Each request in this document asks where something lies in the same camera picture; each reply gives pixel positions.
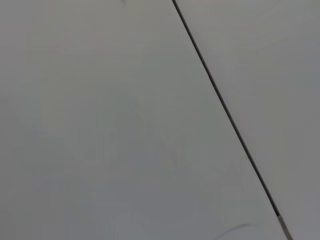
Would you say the black wall panel joint strip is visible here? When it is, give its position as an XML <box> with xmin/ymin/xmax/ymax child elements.
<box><xmin>171</xmin><ymin>0</ymin><xmax>294</xmax><ymax>240</ymax></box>

